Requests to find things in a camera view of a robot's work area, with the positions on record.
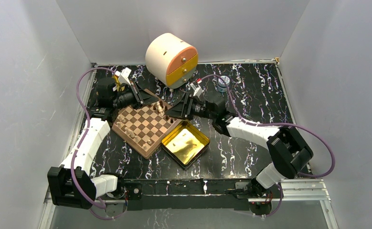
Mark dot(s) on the empty gold tin lid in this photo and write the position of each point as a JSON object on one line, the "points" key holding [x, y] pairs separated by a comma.
{"points": [[185, 144]]}

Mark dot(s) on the wooden chess board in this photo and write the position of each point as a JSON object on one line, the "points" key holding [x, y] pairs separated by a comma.
{"points": [[143, 124]]}

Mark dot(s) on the gold tin with white pieces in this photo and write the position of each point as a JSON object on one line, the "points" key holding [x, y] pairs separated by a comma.
{"points": [[118, 86]]}

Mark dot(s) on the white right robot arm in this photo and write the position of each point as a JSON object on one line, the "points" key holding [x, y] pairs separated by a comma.
{"points": [[287, 148]]}

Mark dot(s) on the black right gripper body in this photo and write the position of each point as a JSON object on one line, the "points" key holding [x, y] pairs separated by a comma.
{"points": [[197, 109]]}

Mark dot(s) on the round pastel drawer cabinet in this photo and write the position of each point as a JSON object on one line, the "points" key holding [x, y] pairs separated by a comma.
{"points": [[171, 60]]}

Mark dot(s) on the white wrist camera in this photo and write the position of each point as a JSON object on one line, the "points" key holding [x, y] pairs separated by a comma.
{"points": [[197, 91], [124, 76]]}

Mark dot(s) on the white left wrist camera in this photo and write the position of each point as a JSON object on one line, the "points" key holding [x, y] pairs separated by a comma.
{"points": [[124, 76]]}

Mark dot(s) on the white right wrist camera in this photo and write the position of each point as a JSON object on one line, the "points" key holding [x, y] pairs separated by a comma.
{"points": [[197, 91]]}

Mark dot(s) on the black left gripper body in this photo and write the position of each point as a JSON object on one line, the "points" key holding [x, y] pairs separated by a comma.
{"points": [[126, 99]]}

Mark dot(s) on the small blue white jar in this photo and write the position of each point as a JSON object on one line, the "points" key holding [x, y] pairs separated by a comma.
{"points": [[223, 84]]}

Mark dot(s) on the dark chess pieces row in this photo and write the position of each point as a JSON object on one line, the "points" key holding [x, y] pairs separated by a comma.
{"points": [[156, 113]]}

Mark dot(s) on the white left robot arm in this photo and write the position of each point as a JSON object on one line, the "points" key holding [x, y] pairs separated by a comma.
{"points": [[70, 184]]}

